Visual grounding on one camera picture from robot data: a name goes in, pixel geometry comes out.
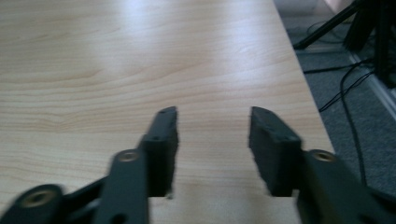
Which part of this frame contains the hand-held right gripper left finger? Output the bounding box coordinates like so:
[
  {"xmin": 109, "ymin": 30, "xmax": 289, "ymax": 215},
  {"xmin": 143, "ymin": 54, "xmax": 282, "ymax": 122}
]
[{"xmin": 137, "ymin": 105, "xmax": 180, "ymax": 199}]

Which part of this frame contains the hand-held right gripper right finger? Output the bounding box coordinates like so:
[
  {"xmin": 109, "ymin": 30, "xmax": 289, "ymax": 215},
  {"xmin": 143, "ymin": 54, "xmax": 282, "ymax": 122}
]
[{"xmin": 247, "ymin": 105, "xmax": 304, "ymax": 198}]

